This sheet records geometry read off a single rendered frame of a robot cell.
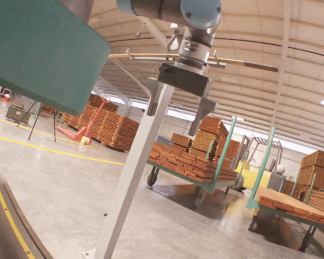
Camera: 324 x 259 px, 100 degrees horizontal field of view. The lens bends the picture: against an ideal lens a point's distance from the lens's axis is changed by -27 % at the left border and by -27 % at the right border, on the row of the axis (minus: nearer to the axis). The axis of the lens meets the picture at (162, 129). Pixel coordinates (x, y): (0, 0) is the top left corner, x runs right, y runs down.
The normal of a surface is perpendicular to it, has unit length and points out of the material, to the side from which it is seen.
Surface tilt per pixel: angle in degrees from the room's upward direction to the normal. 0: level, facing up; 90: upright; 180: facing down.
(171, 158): 90
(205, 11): 115
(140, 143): 90
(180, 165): 90
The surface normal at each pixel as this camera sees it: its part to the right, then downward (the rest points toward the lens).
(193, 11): -0.21, 0.27
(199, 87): -0.49, 0.16
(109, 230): -0.47, -0.25
